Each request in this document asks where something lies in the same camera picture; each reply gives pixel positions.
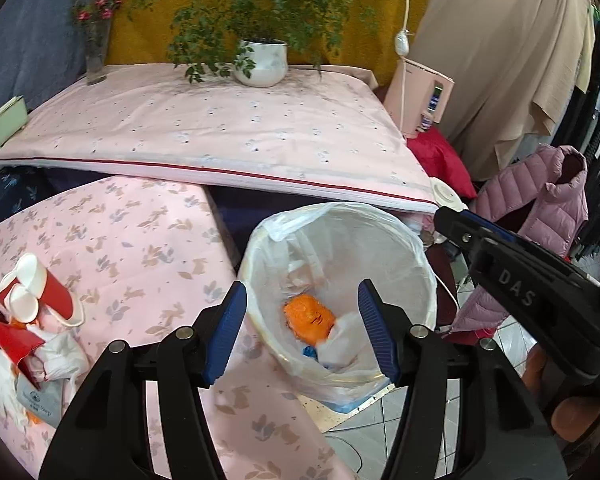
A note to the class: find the navy floral cloth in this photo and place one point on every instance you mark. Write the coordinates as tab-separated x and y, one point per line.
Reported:
22	187

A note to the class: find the orange snack wrapper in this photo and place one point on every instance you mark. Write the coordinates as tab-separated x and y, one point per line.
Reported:
308	319

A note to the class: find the pink dotted mattress cover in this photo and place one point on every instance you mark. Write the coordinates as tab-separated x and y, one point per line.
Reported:
319	133

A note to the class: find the white pot green plant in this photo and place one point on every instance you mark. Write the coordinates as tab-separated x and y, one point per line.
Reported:
219	37

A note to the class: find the grey small packet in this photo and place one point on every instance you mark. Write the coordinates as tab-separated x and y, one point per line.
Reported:
44	401

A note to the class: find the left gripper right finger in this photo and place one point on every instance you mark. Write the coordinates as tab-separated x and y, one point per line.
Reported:
389	330

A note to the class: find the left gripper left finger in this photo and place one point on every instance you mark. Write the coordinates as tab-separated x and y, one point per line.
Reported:
216	330

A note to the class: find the red cardboard box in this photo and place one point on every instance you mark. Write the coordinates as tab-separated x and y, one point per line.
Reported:
19	343

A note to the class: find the mint green tissue box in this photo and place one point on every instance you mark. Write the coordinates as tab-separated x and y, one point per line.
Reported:
13	117

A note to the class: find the white paper towel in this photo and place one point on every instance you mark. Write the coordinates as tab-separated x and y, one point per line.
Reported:
347	346

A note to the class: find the beige hanging curtain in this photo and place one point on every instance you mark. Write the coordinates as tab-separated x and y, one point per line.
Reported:
514	64

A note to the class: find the red cushion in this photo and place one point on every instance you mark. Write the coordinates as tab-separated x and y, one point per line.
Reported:
441	161

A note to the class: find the glass vase red flowers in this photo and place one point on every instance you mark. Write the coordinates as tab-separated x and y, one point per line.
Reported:
93	18

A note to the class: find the red paper cup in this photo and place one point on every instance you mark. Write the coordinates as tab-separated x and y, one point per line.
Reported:
30	272
22	304

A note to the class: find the pink puffer jacket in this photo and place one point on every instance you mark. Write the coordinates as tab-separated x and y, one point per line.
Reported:
541	198

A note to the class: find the pink appliance box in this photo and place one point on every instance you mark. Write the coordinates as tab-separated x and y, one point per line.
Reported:
416	98

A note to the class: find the white lined trash bin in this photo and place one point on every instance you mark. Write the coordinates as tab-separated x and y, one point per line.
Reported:
326	250

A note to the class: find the white plastic bag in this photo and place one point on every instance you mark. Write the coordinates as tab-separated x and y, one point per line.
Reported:
59	358

